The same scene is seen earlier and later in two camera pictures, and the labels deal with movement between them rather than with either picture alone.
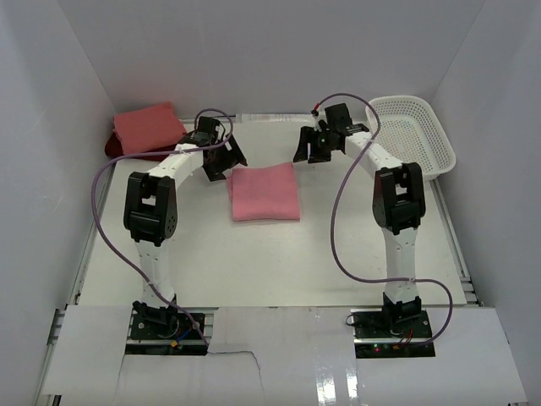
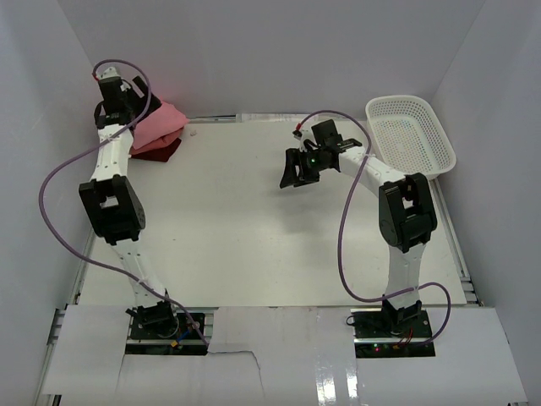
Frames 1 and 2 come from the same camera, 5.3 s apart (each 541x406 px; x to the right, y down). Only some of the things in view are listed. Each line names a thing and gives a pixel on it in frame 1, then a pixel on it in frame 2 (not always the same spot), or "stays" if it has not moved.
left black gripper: [232, 158] to [144, 110]
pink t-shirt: [264, 193] to [164, 121]
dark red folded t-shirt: [113, 149] stays
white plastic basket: [412, 132] stays
